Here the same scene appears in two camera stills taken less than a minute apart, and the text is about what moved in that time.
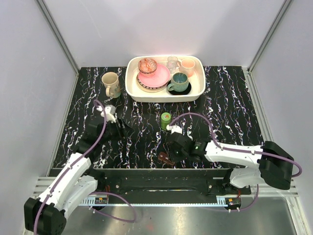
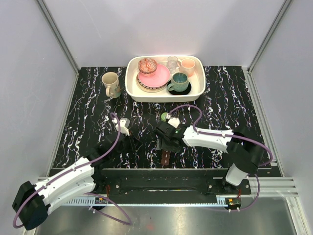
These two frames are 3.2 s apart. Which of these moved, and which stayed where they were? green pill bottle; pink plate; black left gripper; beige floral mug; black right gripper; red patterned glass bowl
Moved: black right gripper; black left gripper
Stayed: green pill bottle; red patterned glass bowl; pink plate; beige floral mug
